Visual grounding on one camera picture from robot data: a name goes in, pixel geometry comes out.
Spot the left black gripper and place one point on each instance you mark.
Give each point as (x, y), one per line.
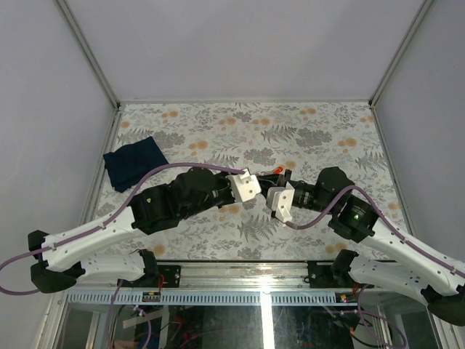
(222, 176)

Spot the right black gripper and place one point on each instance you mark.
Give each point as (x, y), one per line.
(266, 181)

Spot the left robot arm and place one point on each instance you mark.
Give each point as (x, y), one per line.
(74, 257)

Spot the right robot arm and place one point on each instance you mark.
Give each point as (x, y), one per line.
(421, 272)

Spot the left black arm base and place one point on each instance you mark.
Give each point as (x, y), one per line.
(169, 277)

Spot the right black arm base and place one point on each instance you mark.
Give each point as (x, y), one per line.
(323, 275)

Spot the far red key tag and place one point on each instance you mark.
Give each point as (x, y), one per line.
(277, 171)

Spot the dark blue folded cloth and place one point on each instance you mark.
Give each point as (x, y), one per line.
(130, 163)

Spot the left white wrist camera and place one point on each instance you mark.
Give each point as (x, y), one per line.
(245, 186)

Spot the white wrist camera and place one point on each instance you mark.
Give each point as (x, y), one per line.
(279, 200)
(245, 186)

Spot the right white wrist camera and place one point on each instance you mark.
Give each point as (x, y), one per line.
(279, 200)

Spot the slotted white cable duct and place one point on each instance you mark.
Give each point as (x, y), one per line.
(201, 298)

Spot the right aluminium corner post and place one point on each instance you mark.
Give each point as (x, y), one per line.
(403, 47)

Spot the aluminium corner post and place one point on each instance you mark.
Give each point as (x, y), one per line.
(70, 20)
(403, 47)

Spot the left aluminium corner post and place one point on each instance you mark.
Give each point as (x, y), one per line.
(70, 20)

